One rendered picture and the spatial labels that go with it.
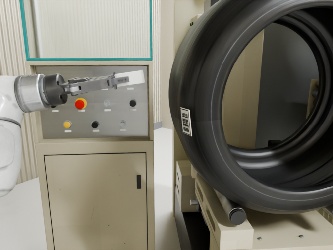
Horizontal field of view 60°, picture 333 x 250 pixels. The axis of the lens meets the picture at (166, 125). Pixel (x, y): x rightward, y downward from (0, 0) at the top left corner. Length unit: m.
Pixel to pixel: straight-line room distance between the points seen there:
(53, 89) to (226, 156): 0.43
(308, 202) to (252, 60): 0.52
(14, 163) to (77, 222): 0.92
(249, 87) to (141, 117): 0.55
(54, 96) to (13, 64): 2.42
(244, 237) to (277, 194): 0.15
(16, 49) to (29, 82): 2.42
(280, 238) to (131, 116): 0.83
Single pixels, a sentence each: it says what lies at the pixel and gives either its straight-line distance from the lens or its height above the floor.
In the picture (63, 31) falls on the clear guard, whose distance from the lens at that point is 1.38.
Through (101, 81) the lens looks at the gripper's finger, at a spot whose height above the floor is 1.24.
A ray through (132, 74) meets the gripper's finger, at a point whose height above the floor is 1.25.
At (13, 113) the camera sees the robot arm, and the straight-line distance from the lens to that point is 0.75.
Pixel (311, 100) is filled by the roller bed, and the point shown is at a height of 1.11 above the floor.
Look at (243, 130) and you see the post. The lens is 1.11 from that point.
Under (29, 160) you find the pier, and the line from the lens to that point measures 3.34.
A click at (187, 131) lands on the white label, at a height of 1.14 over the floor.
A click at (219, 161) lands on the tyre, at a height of 1.07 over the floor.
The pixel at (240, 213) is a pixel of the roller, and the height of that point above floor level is 0.91.
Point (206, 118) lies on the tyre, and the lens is 0.63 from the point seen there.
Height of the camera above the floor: 1.31
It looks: 14 degrees down
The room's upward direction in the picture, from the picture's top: straight up
